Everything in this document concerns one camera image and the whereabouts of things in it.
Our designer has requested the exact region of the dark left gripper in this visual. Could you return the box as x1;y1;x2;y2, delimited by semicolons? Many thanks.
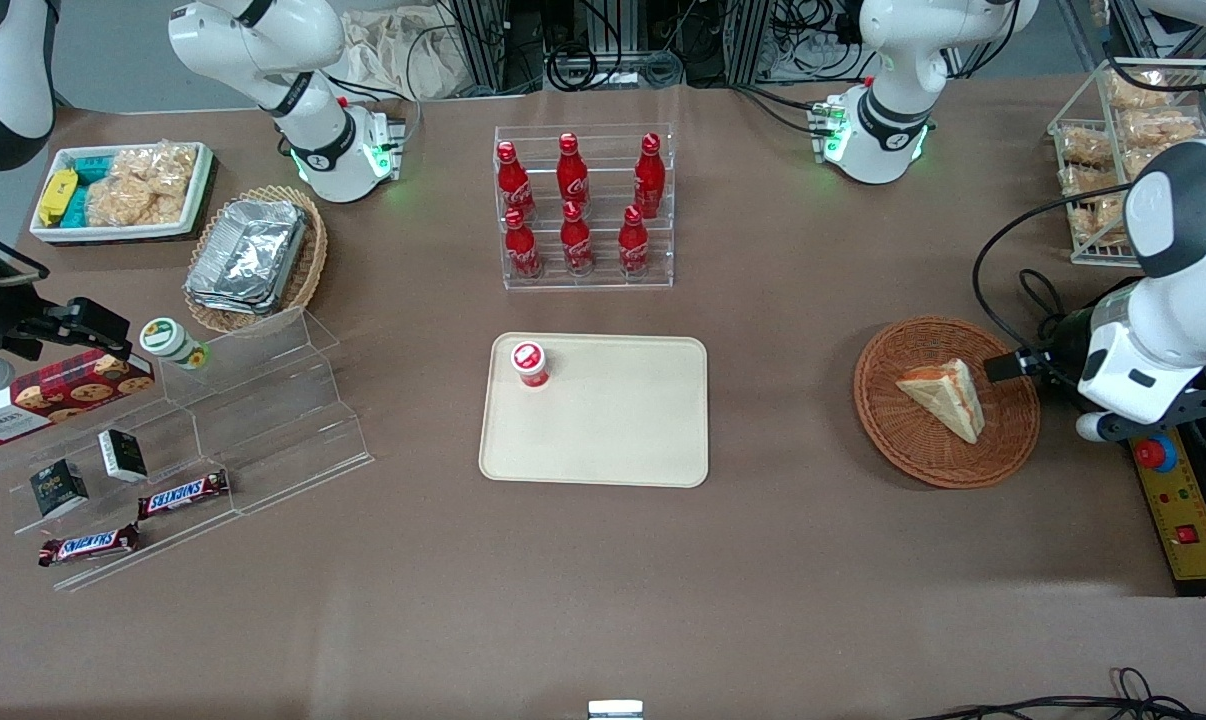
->
983;308;1097;401

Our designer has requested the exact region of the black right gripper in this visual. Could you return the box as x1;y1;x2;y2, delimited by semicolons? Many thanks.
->
0;285;132;361

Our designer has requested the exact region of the triangular sandwich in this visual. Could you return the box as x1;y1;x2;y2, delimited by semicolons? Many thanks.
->
895;358;986;445

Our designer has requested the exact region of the round brown wicker basket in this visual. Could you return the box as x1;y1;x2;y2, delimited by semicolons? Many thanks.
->
853;316;1042;490

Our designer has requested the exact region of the oval brown wicker basket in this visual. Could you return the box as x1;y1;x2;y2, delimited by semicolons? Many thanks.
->
183;185;329;336

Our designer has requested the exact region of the beige plastic tray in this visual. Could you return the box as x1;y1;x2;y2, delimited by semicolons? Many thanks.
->
479;333;710;489

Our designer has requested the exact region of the green and white cup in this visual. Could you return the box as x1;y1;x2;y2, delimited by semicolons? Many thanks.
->
140;317;209;371

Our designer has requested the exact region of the red tartan cookie box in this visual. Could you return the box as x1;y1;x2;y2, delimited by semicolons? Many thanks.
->
0;349;156;446

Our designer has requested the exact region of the white rectangular snack bin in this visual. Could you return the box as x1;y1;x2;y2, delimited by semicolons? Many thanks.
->
30;142;214;244

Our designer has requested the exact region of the small black box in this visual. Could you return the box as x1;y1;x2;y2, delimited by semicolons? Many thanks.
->
98;429;149;483
29;459;90;519

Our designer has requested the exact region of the yellow snack packet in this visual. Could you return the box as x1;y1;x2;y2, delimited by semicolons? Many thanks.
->
38;168;79;227

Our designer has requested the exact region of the clear bag of crackers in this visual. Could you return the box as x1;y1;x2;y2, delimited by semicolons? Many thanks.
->
85;145;197;227

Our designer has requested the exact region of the stack of foil containers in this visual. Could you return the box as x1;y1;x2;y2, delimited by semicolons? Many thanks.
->
184;198;309;316

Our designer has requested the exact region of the clear bag of fried snacks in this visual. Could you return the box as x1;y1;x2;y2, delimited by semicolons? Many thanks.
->
1058;128;1114;167
1118;108;1206;151
1060;165;1129;201
1106;70;1172;109
1068;198;1134;249

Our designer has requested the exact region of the brown chocolate bar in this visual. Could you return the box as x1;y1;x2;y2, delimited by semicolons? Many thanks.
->
38;523;141;568
137;469;231;521

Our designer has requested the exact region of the clear acrylic stepped shelf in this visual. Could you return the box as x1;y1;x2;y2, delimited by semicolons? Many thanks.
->
0;308;375;593

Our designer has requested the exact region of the yellow control panel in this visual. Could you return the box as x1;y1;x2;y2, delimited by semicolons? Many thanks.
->
1128;425;1206;583

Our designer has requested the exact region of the red cola bottle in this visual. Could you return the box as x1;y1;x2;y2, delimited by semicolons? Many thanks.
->
557;132;591;216
618;205;650;277
504;207;543;280
496;141;536;223
560;200;595;277
634;132;665;219

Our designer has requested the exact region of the beige cloth bag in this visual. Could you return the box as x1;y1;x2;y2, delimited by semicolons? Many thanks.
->
338;8;464;101

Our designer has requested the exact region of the clear acrylic bottle rack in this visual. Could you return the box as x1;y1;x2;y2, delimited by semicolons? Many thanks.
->
494;124;676;292

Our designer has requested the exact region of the red-lidded small cup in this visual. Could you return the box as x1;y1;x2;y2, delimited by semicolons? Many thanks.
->
510;341;550;390

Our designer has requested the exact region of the black power cable with plug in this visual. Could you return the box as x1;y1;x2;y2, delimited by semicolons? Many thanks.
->
1020;268;1076;393

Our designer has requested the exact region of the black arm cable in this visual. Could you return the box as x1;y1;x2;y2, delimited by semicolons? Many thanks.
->
971;183;1134;361

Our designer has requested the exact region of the white wire rack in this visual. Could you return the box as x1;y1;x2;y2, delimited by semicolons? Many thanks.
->
1048;58;1206;268

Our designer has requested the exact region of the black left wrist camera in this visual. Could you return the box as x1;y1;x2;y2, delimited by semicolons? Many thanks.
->
1076;393;1206;444

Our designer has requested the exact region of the black floor cable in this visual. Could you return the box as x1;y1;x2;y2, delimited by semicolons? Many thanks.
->
908;667;1206;720

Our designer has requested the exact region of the black cable bundle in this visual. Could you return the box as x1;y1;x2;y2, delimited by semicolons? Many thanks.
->
546;30;686;91

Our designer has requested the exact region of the aluminium frame rack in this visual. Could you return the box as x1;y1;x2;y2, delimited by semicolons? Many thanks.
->
450;0;774;93

